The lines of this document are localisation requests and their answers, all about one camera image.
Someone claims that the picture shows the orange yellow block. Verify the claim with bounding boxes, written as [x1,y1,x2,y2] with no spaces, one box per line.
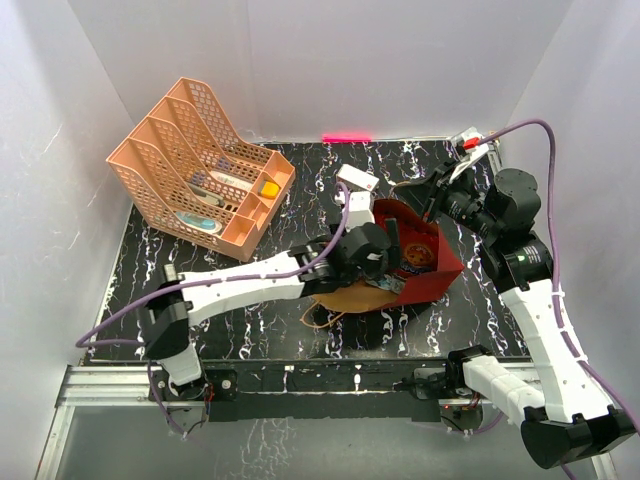
[258,180,280,200]

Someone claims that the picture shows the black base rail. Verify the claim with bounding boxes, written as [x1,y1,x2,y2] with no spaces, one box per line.
[149,357,501,426]

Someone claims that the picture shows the pink plastic file organizer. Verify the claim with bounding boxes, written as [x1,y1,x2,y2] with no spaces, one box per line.
[107,77,295,261]

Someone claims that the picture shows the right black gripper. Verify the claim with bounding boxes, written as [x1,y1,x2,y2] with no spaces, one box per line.
[394,159,501,241]

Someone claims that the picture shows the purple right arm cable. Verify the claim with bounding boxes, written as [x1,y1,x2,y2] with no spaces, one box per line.
[479,118,640,480]

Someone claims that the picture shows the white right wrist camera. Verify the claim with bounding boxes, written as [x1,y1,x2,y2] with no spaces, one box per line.
[448,127,490,184]

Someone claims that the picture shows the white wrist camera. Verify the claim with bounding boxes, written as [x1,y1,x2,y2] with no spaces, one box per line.
[448,127,490,184]
[334,191,375,231]

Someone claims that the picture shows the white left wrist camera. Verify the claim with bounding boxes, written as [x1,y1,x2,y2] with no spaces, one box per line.
[334,191,375,231]

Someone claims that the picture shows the white packet in organizer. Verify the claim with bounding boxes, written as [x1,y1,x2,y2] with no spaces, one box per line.
[209,170,253,196]

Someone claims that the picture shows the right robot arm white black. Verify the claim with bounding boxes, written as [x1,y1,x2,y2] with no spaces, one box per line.
[393,165,637,469]

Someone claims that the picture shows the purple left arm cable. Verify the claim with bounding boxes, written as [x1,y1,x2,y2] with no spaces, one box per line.
[74,182,351,441]

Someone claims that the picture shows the blue white item in organizer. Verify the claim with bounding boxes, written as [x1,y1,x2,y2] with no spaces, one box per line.
[175,212,222,235]

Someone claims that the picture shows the silver blue snack wrapper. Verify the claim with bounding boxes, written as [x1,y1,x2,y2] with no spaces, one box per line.
[366,274,406,295]

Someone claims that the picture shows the red candy bag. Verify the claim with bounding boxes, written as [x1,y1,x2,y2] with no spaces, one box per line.
[375,212,439,278]

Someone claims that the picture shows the red brown paper bag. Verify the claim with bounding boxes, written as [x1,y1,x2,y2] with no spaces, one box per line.
[300,199,464,328]

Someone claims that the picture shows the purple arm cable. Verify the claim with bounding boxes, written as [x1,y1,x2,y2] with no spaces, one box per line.
[479,118,640,480]
[74,182,351,441]

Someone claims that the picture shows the small white red box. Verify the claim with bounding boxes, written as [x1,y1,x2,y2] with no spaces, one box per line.
[336,164,379,192]

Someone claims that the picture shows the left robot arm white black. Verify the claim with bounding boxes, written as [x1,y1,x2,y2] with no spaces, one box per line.
[141,219,401,400]

